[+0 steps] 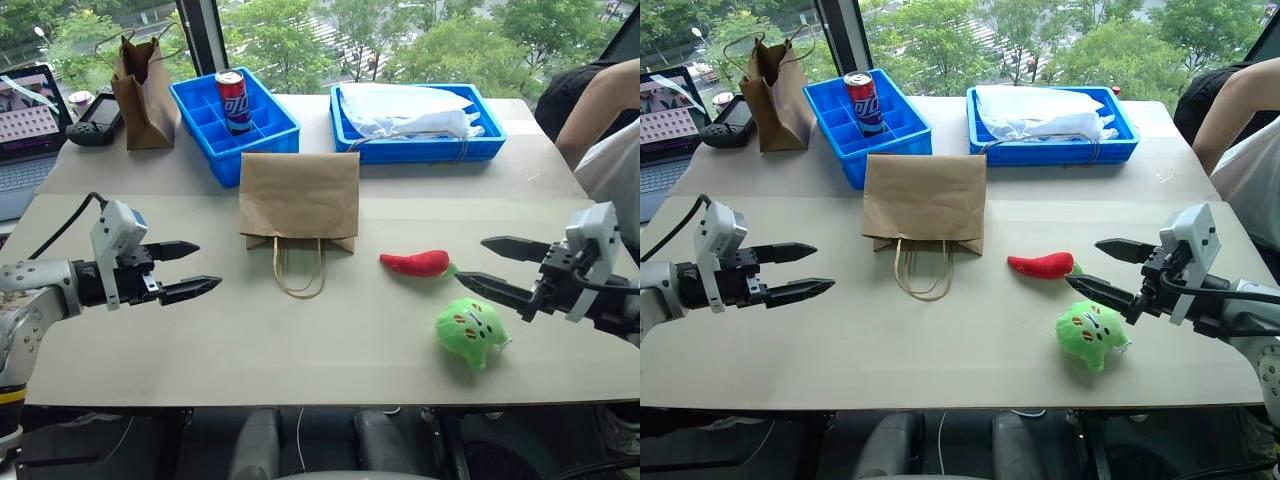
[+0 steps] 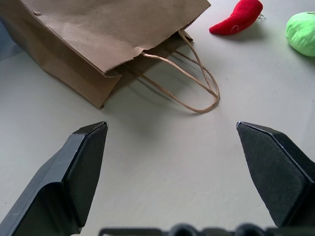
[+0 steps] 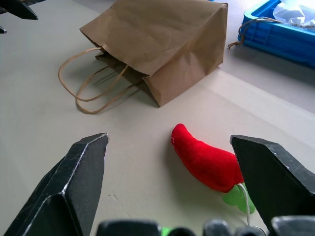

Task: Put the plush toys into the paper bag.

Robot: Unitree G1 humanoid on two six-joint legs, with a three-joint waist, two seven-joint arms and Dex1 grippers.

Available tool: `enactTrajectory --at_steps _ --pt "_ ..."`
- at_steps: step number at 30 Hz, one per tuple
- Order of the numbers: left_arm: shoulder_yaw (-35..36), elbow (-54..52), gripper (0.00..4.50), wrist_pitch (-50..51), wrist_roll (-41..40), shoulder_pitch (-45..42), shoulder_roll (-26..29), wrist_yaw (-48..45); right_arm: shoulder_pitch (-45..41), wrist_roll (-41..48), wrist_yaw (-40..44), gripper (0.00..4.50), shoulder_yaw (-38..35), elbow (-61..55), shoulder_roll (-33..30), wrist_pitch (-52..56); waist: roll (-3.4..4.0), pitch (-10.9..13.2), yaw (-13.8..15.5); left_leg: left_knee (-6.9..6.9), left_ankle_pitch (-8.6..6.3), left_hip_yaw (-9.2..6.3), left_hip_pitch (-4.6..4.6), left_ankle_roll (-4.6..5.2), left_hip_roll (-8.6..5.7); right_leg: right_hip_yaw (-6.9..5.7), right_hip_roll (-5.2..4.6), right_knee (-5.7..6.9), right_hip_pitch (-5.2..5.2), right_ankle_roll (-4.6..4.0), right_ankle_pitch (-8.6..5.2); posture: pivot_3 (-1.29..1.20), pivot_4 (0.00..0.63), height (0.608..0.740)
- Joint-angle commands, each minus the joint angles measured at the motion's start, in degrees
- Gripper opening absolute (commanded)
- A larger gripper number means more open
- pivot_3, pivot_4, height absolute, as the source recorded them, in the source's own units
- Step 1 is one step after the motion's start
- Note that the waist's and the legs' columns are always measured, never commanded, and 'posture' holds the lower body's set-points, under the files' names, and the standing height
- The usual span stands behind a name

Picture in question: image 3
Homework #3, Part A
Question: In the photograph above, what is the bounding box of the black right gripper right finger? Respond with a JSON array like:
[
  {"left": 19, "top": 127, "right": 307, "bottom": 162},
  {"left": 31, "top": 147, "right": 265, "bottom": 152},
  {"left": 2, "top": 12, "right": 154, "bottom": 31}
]
[{"left": 230, "top": 134, "right": 315, "bottom": 233}]

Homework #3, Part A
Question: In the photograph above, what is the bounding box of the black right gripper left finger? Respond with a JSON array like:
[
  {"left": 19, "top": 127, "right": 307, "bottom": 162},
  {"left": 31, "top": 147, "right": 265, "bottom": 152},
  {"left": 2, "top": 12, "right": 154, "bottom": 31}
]
[{"left": 4, "top": 133, "right": 110, "bottom": 236}]

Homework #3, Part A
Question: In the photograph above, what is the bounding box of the white crumpled plastic bag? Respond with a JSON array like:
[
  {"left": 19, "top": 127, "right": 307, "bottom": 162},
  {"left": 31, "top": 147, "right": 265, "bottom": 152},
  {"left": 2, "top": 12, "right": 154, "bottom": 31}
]
[{"left": 272, "top": 0, "right": 315, "bottom": 29}]

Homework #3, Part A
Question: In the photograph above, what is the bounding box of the red plush chili pepper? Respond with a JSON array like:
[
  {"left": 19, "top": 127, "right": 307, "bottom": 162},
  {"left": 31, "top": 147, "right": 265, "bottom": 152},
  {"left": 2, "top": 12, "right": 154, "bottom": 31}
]
[{"left": 171, "top": 123, "right": 256, "bottom": 227}]

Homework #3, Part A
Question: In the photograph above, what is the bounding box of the blue plastic crate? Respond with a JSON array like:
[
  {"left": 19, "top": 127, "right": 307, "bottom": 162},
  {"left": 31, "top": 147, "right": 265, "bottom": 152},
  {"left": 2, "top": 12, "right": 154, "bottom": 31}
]
[{"left": 237, "top": 0, "right": 315, "bottom": 69}]

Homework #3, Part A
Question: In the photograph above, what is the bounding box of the brown paper bag with handles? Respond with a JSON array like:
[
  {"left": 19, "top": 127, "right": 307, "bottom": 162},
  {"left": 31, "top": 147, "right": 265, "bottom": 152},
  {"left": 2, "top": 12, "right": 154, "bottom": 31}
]
[{"left": 58, "top": 0, "right": 229, "bottom": 115}]

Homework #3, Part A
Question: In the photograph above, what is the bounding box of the brown twine cord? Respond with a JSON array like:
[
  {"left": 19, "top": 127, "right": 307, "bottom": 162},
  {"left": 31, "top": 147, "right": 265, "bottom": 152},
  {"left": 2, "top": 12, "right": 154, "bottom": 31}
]
[{"left": 227, "top": 17, "right": 284, "bottom": 50}]

